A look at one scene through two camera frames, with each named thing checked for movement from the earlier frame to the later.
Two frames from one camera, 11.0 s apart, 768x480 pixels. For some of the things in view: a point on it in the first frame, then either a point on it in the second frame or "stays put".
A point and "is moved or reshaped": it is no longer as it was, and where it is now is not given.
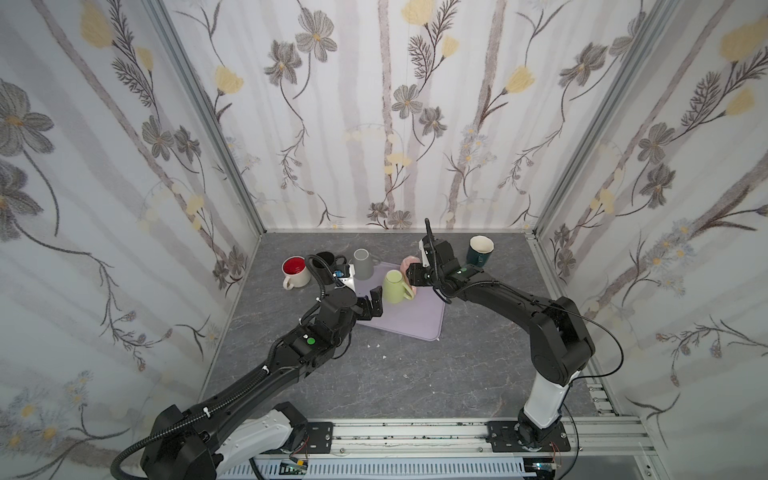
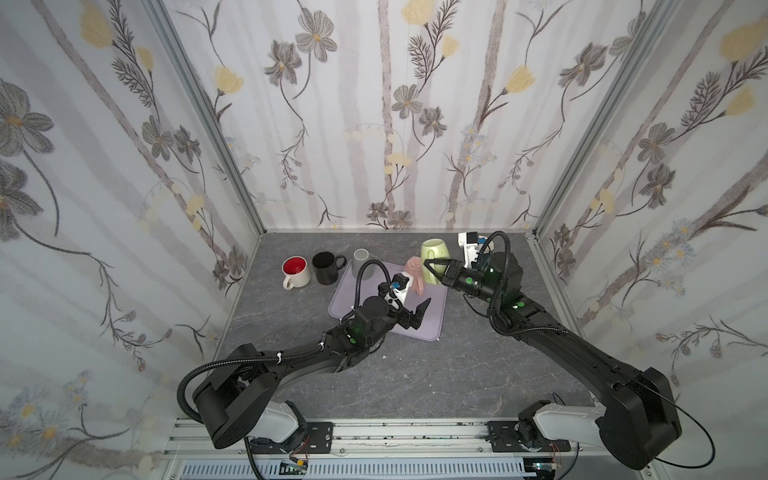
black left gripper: x=364 y=306 → x=405 y=315
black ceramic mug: x=320 y=272 stays put
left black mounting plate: x=319 y=439 stays put
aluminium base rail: x=589 y=438 stays put
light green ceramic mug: x=394 y=289 is moved or reshaped
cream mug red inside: x=295 y=268 stays put
